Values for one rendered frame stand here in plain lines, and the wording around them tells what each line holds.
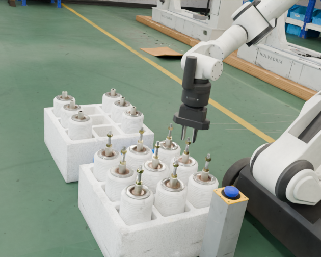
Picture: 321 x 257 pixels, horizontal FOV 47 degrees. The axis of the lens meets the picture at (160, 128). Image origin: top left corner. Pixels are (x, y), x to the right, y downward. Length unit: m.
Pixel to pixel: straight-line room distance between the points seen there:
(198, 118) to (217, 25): 3.24
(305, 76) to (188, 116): 2.18
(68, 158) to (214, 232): 0.70
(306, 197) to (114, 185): 0.58
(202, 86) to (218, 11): 3.26
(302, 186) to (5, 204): 1.02
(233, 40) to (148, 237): 0.66
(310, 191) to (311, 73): 2.15
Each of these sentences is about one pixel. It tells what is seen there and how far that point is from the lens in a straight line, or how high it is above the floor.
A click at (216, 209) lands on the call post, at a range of 1.04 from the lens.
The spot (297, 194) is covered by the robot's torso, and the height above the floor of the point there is 0.31.
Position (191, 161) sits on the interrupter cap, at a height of 0.25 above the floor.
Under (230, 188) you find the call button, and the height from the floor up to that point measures 0.33.
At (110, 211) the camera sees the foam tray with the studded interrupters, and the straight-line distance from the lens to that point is 1.13.
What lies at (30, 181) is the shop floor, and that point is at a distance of 1.59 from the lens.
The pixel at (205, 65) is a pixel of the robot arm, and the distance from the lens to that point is 1.11.
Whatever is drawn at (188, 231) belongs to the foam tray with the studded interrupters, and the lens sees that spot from 1.18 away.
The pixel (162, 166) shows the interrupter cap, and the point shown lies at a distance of 1.22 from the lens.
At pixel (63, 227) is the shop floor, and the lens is 1.35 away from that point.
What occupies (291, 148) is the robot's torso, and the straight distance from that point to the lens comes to 1.17.
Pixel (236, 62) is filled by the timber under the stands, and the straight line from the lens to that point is 3.82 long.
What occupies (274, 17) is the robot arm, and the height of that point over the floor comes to 0.74.
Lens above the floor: 0.86
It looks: 24 degrees down
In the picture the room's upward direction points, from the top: 7 degrees clockwise
